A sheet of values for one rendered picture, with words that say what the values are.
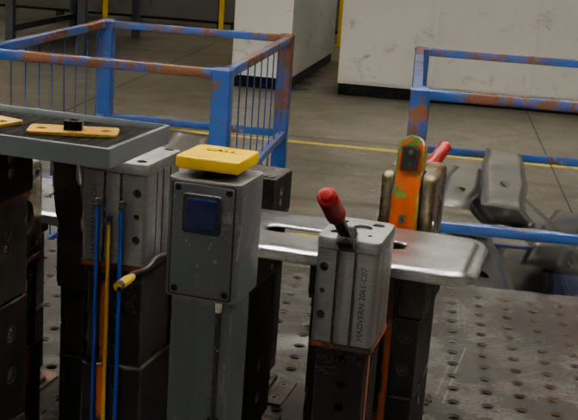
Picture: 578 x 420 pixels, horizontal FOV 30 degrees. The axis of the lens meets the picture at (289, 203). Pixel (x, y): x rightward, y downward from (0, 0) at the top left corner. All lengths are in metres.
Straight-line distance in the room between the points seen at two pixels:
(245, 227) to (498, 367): 0.89
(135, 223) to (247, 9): 8.13
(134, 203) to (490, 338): 0.90
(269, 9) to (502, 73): 2.02
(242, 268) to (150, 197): 0.22
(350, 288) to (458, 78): 8.11
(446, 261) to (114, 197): 0.39
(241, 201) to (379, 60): 8.25
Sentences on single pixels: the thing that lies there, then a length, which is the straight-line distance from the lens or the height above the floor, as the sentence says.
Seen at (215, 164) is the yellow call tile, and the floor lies 1.16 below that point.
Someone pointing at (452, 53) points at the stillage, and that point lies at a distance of 4.23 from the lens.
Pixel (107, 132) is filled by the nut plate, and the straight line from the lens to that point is 1.04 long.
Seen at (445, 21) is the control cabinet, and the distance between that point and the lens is 9.15.
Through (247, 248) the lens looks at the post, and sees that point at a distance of 0.99.
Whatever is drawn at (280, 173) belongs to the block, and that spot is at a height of 1.03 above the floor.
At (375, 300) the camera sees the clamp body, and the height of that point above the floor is 1.00.
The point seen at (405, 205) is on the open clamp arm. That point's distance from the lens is 1.42.
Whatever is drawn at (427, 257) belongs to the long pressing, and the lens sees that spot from 1.27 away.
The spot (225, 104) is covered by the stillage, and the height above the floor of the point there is 0.84.
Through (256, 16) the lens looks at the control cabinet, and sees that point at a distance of 9.25.
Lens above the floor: 1.36
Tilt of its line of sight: 14 degrees down
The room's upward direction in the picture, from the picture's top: 4 degrees clockwise
